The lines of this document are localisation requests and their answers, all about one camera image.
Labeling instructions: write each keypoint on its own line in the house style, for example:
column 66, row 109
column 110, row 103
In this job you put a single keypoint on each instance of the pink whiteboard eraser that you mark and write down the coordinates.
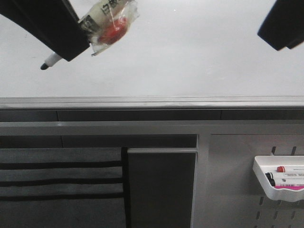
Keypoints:
column 289, row 187

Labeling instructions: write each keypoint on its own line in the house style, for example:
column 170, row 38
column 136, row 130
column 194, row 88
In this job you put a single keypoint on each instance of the white plastic marker tray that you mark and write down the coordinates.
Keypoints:
column 264, row 164

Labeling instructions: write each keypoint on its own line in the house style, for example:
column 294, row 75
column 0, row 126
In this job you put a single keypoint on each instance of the black capped marker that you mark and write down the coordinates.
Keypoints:
column 287, row 182
column 284, row 175

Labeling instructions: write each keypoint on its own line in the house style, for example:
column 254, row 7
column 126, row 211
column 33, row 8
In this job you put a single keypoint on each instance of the red capped marker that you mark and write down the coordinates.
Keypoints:
column 290, row 169

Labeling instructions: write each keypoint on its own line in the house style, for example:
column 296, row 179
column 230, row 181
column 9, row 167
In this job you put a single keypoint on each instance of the white taped whiteboard marker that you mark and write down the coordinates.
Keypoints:
column 104, row 24

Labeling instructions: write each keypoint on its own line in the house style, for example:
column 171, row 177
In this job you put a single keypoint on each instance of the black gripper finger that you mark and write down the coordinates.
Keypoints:
column 53, row 22
column 283, row 27

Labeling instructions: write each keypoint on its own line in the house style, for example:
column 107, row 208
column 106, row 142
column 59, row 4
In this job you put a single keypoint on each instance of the dark grey hanging panel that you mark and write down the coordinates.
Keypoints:
column 161, row 186

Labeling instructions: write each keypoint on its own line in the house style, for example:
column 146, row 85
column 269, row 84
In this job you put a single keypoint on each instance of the white whiteboard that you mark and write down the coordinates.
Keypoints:
column 187, row 53

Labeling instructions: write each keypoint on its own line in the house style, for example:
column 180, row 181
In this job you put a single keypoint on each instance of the grey fabric striped organizer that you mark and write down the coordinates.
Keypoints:
column 64, row 188

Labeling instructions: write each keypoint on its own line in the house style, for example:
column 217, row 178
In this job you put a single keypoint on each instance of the grey whiteboard stand frame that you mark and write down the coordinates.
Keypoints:
column 226, row 193

